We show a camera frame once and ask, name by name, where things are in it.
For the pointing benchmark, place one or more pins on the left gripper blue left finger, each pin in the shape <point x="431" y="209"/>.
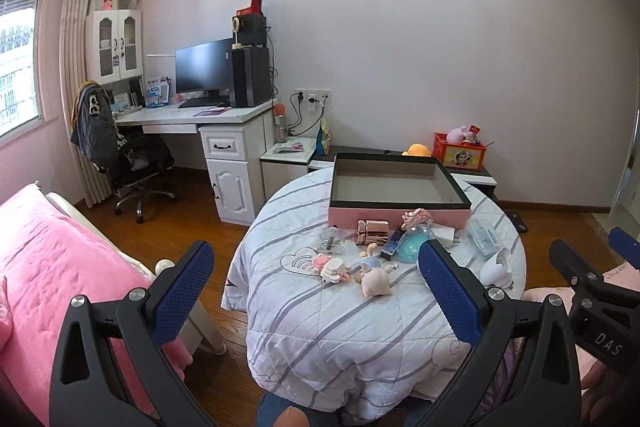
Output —
<point x="174" y="292"/>

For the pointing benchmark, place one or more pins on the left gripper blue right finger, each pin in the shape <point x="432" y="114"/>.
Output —
<point x="459" y="294"/>

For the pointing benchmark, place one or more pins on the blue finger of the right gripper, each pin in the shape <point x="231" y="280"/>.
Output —
<point x="625" y="246"/>
<point x="576" y="270"/>

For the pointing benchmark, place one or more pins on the white unicorn figurine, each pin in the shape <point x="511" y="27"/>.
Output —
<point x="497" y="270"/>

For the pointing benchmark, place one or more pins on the clear teal plastic case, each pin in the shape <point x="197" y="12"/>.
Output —
<point x="409" y="244"/>

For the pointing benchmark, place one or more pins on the baby doll figurine blue dress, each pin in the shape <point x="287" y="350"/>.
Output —
<point x="373" y="274"/>

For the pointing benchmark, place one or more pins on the pink white small figurine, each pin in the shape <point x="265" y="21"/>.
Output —
<point x="331" y="270"/>

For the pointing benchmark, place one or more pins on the right hand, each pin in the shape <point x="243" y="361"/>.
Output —
<point x="608" y="398"/>

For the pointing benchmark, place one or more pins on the white small box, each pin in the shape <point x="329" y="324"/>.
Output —
<point x="445" y="235"/>

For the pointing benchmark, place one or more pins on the black bathroom scale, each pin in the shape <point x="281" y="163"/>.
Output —
<point x="517" y="222"/>

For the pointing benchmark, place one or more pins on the blue small box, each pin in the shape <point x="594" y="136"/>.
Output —
<point x="390" y="247"/>

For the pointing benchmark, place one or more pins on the pink sequin bow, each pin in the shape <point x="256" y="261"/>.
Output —
<point x="413" y="218"/>

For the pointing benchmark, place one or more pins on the rose gold small box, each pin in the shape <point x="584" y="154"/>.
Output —
<point x="372" y="231"/>

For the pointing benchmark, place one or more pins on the pink bed blanket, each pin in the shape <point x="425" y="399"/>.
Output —
<point x="76" y="343"/>

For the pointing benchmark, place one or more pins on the pink green open box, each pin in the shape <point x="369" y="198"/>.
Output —
<point x="367" y="186"/>

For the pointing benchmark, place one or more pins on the red crate with picture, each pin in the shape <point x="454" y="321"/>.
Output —
<point x="463" y="156"/>

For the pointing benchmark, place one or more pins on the black office chair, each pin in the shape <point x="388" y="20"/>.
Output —
<point x="142" y="159"/>

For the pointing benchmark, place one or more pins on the orange octopus plush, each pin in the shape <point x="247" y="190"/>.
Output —
<point x="417" y="150"/>

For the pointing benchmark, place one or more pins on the pink plush toy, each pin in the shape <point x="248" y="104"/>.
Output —
<point x="457" y="135"/>

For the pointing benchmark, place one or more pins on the white desk with drawers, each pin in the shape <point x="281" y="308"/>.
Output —
<point x="232" y="142"/>

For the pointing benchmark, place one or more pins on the white side cabinet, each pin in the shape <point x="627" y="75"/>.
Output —
<point x="285" y="162"/>

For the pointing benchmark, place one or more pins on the black jacket on chair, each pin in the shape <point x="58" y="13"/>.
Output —
<point x="94" y="131"/>

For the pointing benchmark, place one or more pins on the bottle with orange cap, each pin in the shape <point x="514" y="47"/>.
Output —
<point x="280" y="124"/>

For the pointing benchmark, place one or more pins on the snack bag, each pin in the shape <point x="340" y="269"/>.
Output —
<point x="323" y="141"/>

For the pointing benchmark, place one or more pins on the black computer tower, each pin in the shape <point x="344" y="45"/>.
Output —
<point x="250" y="85"/>

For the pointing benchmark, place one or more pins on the black computer monitor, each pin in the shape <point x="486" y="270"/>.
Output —
<point x="205" y="68"/>

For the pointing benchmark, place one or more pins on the window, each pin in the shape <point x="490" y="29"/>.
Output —
<point x="19" y="96"/>

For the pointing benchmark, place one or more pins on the white glass door cabinet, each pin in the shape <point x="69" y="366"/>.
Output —
<point x="113" y="45"/>

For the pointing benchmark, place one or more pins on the black speaker box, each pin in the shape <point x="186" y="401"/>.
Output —
<point x="249" y="30"/>

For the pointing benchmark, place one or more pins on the red folder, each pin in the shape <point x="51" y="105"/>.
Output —
<point x="249" y="7"/>

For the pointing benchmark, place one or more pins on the beige curtain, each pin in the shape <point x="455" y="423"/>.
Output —
<point x="94" y="186"/>

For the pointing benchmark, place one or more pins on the white wall socket strip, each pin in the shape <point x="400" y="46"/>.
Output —
<point x="314" y="95"/>

